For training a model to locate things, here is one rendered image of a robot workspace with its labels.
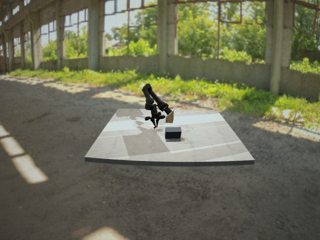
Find grey sloped panel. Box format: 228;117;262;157
165;127;182;142

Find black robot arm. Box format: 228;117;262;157
142;83;172;118

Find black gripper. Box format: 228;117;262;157
145;110;165;127

